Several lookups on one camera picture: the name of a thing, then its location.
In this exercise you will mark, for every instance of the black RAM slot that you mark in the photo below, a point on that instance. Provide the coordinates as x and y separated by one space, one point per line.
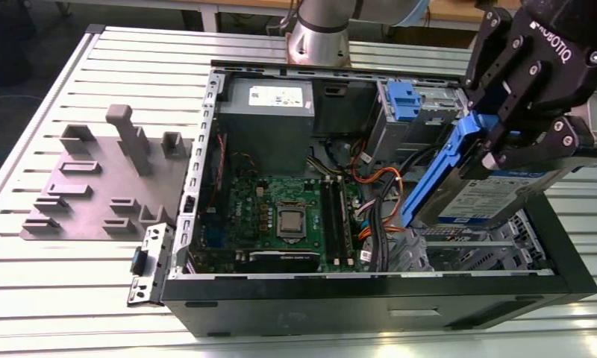
346 223
331 223

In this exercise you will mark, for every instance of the black open PC case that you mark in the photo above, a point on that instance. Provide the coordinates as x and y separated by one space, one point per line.
327 309

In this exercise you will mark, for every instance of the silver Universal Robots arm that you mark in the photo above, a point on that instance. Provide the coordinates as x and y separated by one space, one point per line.
318 41

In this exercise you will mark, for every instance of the silver CPU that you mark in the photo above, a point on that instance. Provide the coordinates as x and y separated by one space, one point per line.
291 222

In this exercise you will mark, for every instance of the grey power supply unit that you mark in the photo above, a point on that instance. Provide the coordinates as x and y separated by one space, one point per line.
263 141

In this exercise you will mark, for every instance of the grey parts rack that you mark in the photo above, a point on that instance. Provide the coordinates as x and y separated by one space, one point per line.
103 194

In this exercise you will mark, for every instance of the metal CPU socket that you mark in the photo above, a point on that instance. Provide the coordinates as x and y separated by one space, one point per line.
293 239

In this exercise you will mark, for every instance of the metal disk bay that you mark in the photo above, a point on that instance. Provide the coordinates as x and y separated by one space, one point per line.
468 244

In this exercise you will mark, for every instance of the black graphics card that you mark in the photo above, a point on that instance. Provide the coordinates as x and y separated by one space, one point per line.
278 261

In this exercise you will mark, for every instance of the hard disk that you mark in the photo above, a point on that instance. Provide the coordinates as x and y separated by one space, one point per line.
477 201

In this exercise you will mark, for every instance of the wooden desk white legs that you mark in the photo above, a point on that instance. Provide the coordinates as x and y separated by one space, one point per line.
448 11

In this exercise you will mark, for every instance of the blue drive cage latch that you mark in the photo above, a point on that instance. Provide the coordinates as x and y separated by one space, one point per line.
401 100

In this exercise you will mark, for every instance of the green motherboard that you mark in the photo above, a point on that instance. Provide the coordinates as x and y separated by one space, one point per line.
247 223

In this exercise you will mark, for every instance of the metal optical drive cage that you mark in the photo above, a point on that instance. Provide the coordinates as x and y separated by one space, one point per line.
393 138

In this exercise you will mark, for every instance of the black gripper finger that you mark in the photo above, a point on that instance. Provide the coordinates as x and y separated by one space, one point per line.
562 141
522 82

